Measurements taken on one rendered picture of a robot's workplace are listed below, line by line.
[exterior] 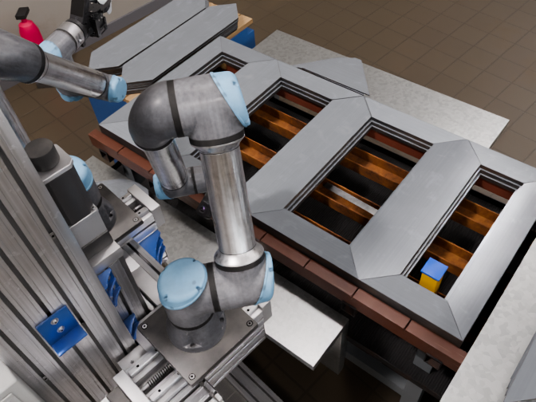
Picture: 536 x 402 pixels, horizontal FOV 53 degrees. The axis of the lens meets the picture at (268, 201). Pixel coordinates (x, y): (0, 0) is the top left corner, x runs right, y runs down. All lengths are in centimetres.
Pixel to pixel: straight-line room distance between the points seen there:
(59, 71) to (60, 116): 244
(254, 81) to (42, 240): 143
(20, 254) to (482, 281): 126
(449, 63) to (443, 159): 200
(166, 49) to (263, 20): 184
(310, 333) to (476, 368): 59
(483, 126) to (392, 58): 170
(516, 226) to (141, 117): 126
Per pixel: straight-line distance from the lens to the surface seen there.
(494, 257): 180
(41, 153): 113
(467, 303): 169
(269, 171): 195
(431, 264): 170
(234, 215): 115
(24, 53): 133
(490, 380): 139
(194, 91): 107
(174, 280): 123
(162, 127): 107
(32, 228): 108
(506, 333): 145
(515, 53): 417
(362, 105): 220
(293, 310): 182
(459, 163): 203
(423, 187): 192
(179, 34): 272
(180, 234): 205
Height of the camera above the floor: 228
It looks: 50 degrees down
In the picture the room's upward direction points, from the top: 6 degrees counter-clockwise
